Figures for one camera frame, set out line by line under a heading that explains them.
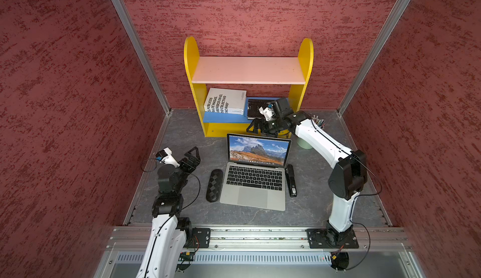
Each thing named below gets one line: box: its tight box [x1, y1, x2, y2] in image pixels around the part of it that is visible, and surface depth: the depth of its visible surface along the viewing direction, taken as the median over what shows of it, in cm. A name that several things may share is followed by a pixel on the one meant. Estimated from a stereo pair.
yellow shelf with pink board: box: [184, 36, 314, 138], surface depth 83 cm
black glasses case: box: [205, 169, 224, 203], surface depth 87 cm
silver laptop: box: [219, 132, 292, 212], surface depth 89 cm
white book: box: [203, 87, 247, 115], surface depth 102 cm
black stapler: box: [284, 164, 297, 198], surface depth 89 cm
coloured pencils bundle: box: [311, 114, 326, 129], surface depth 97 cm
